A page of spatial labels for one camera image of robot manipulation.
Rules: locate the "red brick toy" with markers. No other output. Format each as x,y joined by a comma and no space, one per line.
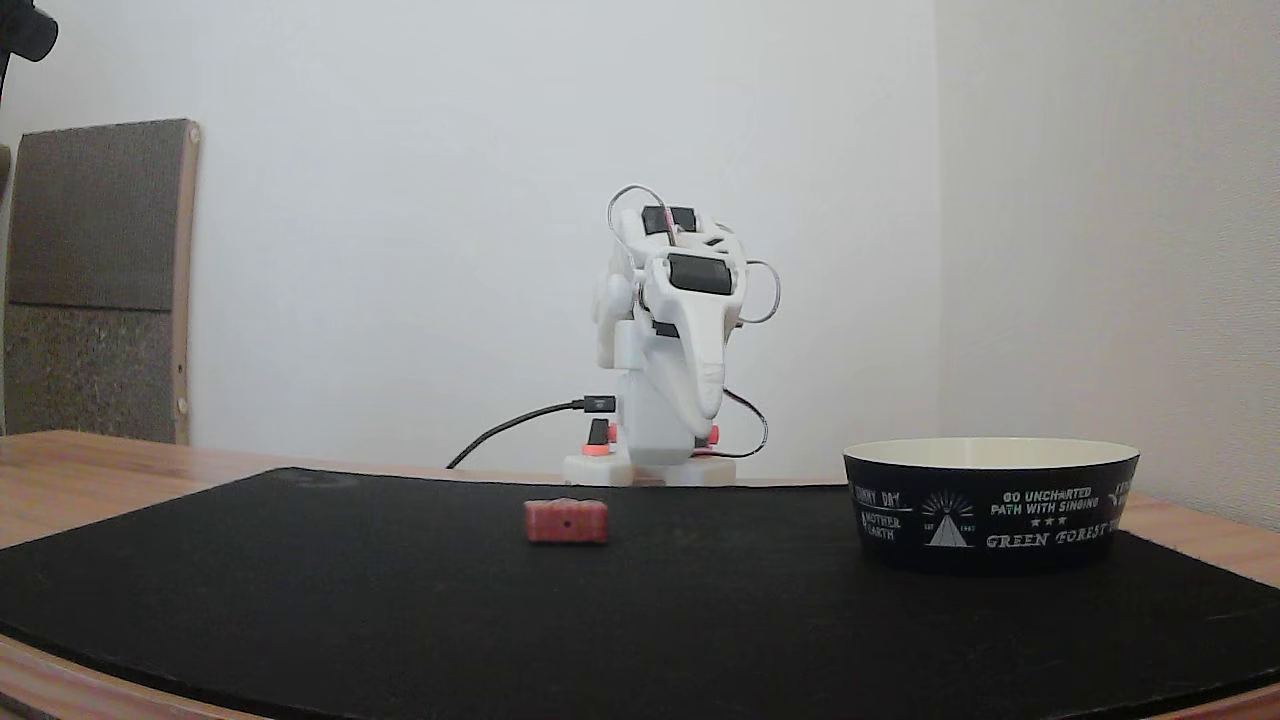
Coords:
566,522

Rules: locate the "black printed bowl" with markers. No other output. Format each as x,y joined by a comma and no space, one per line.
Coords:
990,520

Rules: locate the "black orange clamp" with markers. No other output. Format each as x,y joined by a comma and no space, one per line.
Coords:
711,437
597,438

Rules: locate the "black desk mat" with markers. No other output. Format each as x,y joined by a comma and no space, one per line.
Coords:
400,600

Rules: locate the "brown scratch board panel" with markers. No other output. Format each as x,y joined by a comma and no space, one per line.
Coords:
95,280

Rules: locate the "black camera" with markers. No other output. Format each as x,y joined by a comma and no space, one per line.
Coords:
25,30

